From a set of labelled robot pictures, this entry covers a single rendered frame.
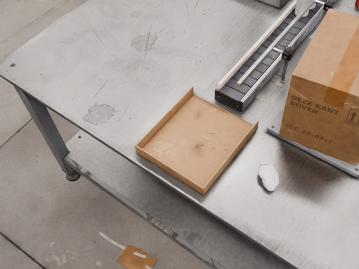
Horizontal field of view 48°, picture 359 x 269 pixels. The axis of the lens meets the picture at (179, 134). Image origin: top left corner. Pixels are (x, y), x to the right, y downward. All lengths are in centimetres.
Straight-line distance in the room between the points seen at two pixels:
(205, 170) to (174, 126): 19
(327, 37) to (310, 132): 27
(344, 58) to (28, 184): 177
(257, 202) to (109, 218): 110
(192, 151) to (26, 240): 120
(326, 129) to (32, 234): 155
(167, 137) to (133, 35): 53
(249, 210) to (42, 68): 94
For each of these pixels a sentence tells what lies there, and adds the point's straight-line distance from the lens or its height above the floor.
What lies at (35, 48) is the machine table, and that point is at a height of 83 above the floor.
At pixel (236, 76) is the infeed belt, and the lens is 140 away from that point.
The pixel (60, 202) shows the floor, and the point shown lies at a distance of 225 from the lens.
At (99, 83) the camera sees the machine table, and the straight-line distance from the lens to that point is 151.
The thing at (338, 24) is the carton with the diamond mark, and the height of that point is 112.
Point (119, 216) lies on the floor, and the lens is 212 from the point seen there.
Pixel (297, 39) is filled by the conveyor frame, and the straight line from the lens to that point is 157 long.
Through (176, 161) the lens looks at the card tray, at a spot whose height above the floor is 83.
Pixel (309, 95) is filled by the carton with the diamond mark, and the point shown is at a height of 107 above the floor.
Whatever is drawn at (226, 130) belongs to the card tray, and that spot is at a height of 83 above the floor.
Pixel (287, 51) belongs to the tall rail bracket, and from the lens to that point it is 137.
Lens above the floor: 188
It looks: 54 degrees down
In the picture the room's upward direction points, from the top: 7 degrees counter-clockwise
